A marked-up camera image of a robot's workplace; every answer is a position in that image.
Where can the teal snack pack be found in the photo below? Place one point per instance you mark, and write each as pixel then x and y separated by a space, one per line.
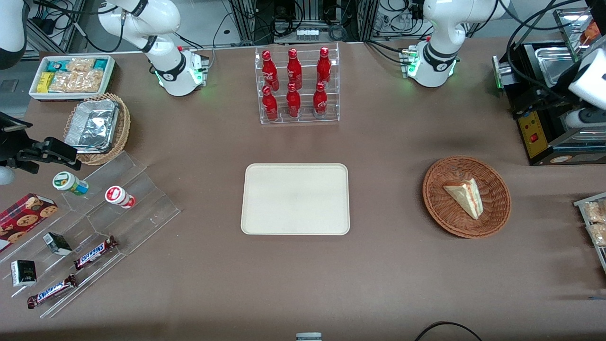
pixel 101 64
pixel 57 65

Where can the red label yogurt cup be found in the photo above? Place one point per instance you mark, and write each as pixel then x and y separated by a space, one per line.
pixel 119 196

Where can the white snack tray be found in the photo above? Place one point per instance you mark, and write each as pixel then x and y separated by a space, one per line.
pixel 110 78

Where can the yellow snack pack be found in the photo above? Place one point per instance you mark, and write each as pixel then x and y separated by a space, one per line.
pixel 45 82

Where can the clear cracker pack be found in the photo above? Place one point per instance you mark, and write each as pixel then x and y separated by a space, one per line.
pixel 595 211
pixel 64 82
pixel 80 65
pixel 91 81
pixel 598 234

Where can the black metal sealing machine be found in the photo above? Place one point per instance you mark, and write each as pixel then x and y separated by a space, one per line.
pixel 539 128

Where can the small black white box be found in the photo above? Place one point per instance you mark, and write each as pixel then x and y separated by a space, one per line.
pixel 57 243
pixel 23 273

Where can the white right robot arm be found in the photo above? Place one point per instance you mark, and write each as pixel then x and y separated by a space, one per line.
pixel 166 71

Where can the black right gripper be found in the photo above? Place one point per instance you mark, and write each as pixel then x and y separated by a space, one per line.
pixel 10 148

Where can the small grey device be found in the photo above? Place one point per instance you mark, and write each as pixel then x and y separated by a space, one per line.
pixel 308 337

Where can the aluminium frame rack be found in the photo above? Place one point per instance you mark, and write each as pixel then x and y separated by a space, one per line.
pixel 246 19

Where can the red plaid cookie box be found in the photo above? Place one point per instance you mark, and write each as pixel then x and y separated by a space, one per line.
pixel 26 219

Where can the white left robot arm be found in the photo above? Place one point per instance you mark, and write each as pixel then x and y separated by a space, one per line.
pixel 435 54

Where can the triangle sandwich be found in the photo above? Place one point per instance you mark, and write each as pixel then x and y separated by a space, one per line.
pixel 466 196

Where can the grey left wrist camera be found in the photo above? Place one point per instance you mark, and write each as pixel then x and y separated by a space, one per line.
pixel 584 118

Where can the grey tray with snacks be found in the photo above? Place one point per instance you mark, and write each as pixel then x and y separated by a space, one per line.
pixel 580 203

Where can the clear acrylic bottle rack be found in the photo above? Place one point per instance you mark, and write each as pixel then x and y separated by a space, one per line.
pixel 298 121

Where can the white power strip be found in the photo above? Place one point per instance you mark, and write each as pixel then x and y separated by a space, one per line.
pixel 307 34

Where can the brown snickers bar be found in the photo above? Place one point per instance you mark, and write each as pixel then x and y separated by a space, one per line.
pixel 52 291
pixel 94 253

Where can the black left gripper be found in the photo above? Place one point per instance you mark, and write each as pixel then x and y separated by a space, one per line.
pixel 544 96

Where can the oval light wicker basket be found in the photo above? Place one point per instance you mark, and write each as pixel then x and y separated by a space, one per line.
pixel 124 128

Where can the cream rectangular plastic tray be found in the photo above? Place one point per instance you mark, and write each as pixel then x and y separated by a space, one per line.
pixel 295 199

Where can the silver foil container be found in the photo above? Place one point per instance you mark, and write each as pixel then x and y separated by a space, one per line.
pixel 92 127

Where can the round brown wicker basket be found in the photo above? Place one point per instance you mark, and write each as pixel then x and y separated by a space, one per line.
pixel 445 219

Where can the red cola bottle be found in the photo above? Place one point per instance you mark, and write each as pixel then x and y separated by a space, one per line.
pixel 270 106
pixel 293 103
pixel 324 68
pixel 320 102
pixel 294 71
pixel 270 73

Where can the clear acrylic stepped stand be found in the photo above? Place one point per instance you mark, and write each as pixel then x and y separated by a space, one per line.
pixel 142 213

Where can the green label yogurt cup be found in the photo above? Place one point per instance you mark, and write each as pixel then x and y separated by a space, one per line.
pixel 68 183

